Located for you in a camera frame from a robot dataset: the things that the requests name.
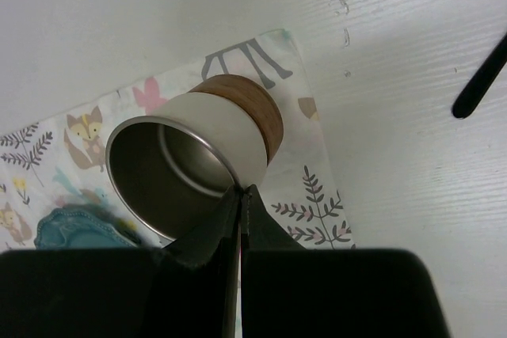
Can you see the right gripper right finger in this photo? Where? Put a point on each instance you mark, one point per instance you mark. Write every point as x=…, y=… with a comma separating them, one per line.
x=290, y=291

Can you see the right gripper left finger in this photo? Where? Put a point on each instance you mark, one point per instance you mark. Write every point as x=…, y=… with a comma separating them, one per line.
x=185, y=289

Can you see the stainless steel cup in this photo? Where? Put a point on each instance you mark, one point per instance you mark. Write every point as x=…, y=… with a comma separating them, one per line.
x=171, y=167

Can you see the teal scalloped plate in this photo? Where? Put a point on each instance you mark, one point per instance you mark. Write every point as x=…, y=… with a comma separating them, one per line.
x=84, y=226

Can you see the floral animal print cloth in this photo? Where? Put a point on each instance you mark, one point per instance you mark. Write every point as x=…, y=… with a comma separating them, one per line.
x=61, y=160

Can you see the black spoon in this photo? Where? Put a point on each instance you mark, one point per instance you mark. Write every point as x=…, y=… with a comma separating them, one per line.
x=475, y=90

